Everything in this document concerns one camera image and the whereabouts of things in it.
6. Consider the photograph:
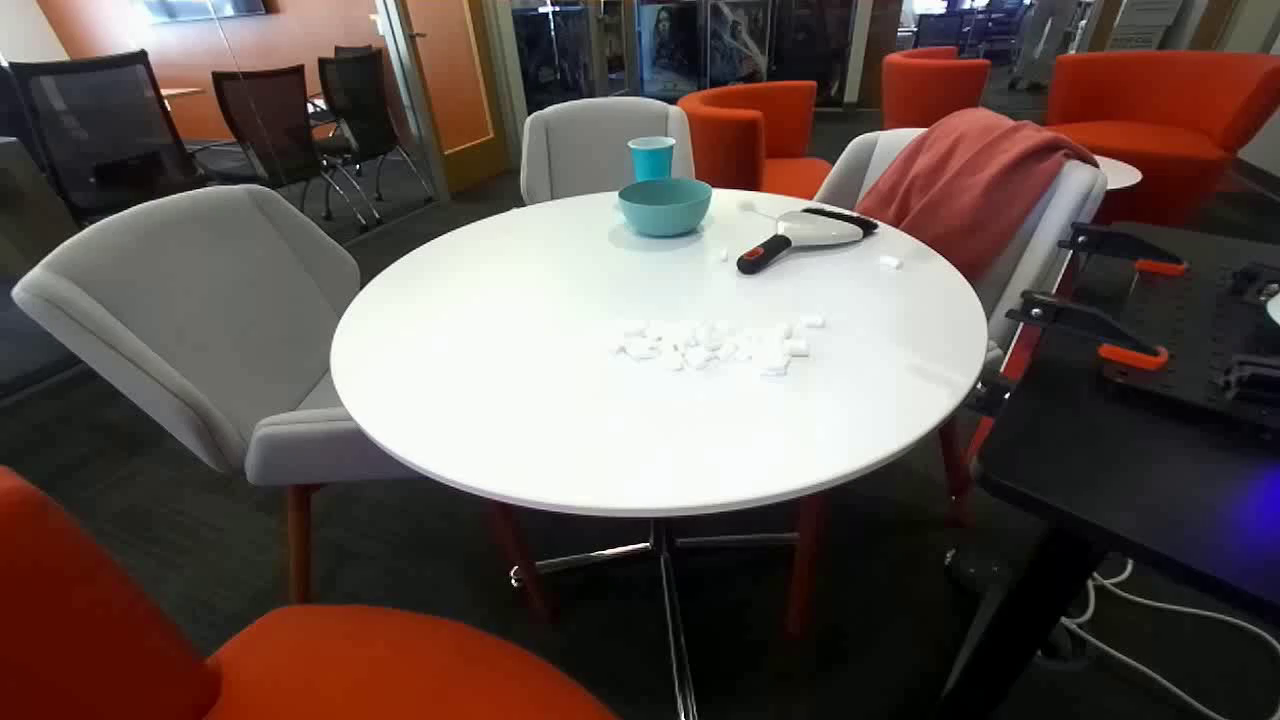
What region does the gray armchair with blanket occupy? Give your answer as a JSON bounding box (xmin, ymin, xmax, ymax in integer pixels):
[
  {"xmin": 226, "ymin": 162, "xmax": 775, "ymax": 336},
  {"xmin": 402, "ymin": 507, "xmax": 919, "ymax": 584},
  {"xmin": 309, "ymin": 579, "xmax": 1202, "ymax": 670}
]
[{"xmin": 811, "ymin": 125, "xmax": 1112, "ymax": 529}]

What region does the teal bowl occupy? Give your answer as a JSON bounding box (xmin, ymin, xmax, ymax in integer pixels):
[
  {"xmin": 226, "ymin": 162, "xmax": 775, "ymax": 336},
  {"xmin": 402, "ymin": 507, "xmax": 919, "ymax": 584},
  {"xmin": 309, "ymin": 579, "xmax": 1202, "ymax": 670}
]
[{"xmin": 617, "ymin": 175, "xmax": 718, "ymax": 246}]

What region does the chrome table base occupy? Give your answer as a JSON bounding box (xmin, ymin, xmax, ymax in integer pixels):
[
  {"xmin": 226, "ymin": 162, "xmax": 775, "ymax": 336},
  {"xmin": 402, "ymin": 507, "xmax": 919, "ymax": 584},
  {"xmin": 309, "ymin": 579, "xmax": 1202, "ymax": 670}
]
[{"xmin": 505, "ymin": 496, "xmax": 831, "ymax": 720}]

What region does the big orange armchair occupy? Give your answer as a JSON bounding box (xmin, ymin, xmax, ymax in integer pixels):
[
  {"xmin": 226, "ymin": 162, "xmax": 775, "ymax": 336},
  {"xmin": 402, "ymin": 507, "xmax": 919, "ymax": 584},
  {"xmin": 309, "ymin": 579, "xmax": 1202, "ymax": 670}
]
[{"xmin": 0, "ymin": 464, "xmax": 621, "ymax": 720}]

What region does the black mesh office chair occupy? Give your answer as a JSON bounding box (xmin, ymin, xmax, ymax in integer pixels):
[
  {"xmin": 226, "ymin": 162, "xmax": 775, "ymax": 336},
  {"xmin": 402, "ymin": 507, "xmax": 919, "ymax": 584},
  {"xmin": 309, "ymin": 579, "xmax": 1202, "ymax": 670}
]
[
  {"xmin": 318, "ymin": 44, "xmax": 439, "ymax": 210},
  {"xmin": 5, "ymin": 48, "xmax": 209, "ymax": 226},
  {"xmin": 209, "ymin": 62, "xmax": 385, "ymax": 232}
]

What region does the orange wooden door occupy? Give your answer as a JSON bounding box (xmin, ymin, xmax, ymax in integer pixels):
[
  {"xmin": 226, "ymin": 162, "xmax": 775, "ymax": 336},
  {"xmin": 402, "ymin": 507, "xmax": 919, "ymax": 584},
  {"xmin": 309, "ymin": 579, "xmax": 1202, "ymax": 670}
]
[{"xmin": 397, "ymin": 0, "xmax": 508, "ymax": 170}]

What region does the black robot cart table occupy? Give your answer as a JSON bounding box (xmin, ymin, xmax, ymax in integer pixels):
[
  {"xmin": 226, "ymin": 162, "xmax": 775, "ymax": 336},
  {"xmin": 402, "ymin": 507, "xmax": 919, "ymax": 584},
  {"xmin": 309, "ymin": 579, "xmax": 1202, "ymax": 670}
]
[{"xmin": 940, "ymin": 220, "xmax": 1280, "ymax": 720}]

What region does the white dustpan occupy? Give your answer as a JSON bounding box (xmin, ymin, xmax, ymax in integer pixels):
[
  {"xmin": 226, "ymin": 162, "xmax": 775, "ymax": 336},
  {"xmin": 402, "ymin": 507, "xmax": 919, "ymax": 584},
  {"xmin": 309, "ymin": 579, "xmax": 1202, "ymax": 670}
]
[{"xmin": 763, "ymin": 204, "xmax": 878, "ymax": 259}]

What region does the wide orange sofa chair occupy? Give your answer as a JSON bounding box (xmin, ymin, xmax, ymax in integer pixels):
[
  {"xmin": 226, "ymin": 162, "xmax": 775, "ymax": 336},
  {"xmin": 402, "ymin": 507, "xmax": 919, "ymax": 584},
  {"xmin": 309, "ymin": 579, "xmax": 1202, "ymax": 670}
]
[{"xmin": 1044, "ymin": 48, "xmax": 1280, "ymax": 230}]

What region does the large gray armchair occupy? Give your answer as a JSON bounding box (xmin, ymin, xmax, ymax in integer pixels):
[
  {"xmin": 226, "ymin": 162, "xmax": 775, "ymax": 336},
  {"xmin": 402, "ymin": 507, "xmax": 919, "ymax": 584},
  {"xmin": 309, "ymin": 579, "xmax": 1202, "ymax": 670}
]
[{"xmin": 8, "ymin": 179, "xmax": 419, "ymax": 607}]

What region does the pile of white paper scraps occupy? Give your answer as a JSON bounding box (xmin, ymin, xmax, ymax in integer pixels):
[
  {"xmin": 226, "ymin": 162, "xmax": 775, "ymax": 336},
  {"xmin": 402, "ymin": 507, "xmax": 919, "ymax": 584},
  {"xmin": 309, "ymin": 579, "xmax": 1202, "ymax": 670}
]
[{"xmin": 613, "ymin": 311, "xmax": 831, "ymax": 381}]

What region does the teal cup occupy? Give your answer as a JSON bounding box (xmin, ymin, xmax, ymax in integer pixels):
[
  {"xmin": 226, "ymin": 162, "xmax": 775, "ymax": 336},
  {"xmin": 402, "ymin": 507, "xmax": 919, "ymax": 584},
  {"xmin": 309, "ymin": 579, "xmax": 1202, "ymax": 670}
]
[{"xmin": 625, "ymin": 134, "xmax": 681, "ymax": 189}]

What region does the small white side table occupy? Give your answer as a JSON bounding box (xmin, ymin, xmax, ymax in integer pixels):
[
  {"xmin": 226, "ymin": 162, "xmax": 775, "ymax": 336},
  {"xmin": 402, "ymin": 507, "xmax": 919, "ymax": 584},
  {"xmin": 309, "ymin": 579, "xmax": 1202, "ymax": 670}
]
[{"xmin": 1090, "ymin": 153, "xmax": 1150, "ymax": 195}]

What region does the orange handled black clamp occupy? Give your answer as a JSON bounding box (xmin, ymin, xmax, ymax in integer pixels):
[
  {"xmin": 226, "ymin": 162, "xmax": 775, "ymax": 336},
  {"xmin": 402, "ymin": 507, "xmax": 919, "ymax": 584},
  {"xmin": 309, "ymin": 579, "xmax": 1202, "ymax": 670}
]
[
  {"xmin": 1010, "ymin": 287, "xmax": 1177, "ymax": 381},
  {"xmin": 1064, "ymin": 226, "xmax": 1195, "ymax": 283}
]

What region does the white cable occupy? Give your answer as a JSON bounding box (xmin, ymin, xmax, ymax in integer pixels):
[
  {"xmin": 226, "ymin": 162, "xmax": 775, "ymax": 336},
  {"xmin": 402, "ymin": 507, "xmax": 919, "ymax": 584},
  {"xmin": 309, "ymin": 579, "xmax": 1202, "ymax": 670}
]
[{"xmin": 1055, "ymin": 556, "xmax": 1280, "ymax": 720}]

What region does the red blanket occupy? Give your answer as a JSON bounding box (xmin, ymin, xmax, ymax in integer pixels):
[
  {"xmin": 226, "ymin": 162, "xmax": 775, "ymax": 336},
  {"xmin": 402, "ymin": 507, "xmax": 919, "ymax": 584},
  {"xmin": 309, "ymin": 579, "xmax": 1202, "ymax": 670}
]
[{"xmin": 853, "ymin": 104, "xmax": 1102, "ymax": 282}]

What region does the small gray armchair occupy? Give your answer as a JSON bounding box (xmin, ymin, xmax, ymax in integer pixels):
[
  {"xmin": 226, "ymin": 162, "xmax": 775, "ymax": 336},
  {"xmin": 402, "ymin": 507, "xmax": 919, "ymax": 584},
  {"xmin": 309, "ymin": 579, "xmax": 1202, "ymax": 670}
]
[{"xmin": 518, "ymin": 93, "xmax": 702, "ymax": 210}]

